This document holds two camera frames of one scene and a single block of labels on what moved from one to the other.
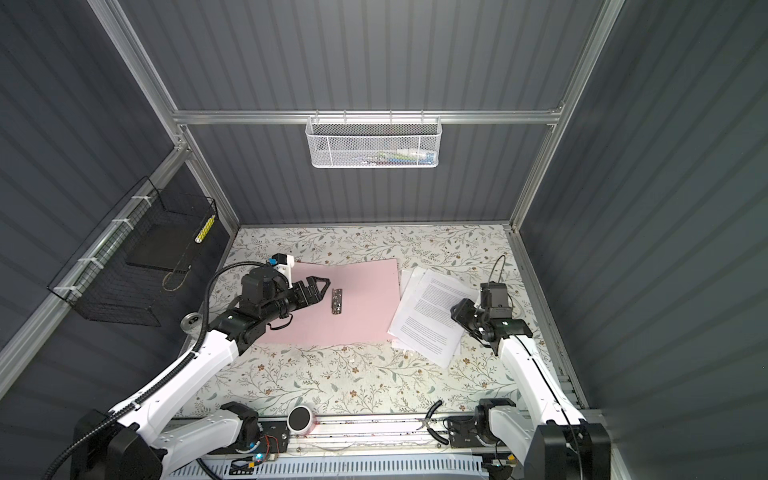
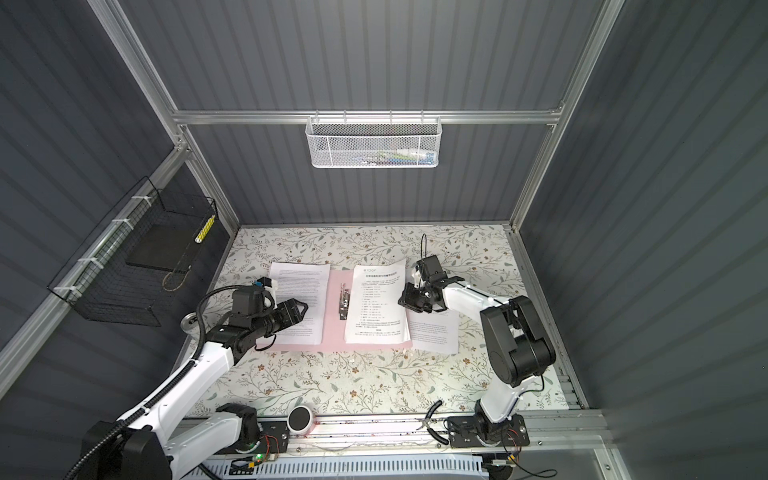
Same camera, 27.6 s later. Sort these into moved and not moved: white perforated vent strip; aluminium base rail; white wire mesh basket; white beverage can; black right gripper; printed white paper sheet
Moved: printed white paper sheet; black right gripper
Not moved: aluminium base rail; white beverage can; white wire mesh basket; white perforated vent strip
